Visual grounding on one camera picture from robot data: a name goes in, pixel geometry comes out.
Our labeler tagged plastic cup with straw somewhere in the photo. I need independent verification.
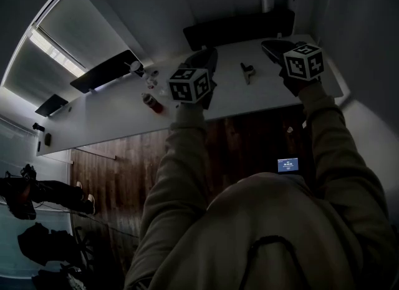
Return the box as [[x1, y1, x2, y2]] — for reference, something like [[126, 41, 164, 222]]
[[124, 60, 145, 77]]

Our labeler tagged person's left forearm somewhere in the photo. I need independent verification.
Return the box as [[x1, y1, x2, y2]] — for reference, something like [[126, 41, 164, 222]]
[[154, 102, 210, 196]]

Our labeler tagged person's beige hoodie torso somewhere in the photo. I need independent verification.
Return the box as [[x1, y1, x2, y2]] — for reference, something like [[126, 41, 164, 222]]
[[123, 172, 399, 290]]

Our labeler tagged black cord on hoodie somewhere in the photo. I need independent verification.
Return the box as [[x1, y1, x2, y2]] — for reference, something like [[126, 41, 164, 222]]
[[238, 234, 312, 290]]

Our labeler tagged red drink bottle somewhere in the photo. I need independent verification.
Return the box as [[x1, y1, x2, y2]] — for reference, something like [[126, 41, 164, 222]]
[[141, 92, 165, 115]]

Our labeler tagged medium black desk divider panel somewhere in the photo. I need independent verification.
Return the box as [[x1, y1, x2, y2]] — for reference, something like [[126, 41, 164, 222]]
[[69, 49, 142, 94]]

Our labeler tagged person's right forearm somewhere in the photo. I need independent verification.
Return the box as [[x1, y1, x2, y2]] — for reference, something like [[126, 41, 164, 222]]
[[298, 80, 386, 199]]

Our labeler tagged small lit screen device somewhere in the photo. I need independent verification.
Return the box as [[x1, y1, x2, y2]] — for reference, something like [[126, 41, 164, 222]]
[[277, 157, 299, 174]]

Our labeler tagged grey metal object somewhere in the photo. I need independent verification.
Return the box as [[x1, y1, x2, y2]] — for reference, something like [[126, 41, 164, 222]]
[[239, 62, 257, 85]]

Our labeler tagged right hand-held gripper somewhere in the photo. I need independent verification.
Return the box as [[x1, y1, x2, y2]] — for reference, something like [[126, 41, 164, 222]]
[[261, 39, 325, 97]]

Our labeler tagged small black desk divider panel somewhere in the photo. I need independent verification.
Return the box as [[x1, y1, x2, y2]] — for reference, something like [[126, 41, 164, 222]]
[[34, 94, 69, 117]]

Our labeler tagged large black desk divider panel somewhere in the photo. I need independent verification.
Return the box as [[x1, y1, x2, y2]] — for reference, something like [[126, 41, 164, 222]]
[[182, 8, 296, 52]]

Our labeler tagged grey roller blind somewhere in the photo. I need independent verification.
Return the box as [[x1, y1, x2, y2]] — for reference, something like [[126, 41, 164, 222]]
[[37, 0, 140, 69], [2, 36, 85, 106]]

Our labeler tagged small white bottle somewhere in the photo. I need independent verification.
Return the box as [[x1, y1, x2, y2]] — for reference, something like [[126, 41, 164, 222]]
[[142, 69, 160, 90]]

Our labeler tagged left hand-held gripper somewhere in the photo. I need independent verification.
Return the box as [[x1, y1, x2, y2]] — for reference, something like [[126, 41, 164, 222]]
[[168, 47, 219, 110]]

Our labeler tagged black office chair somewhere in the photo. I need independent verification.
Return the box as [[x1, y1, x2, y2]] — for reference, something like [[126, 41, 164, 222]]
[[17, 222, 96, 290]]

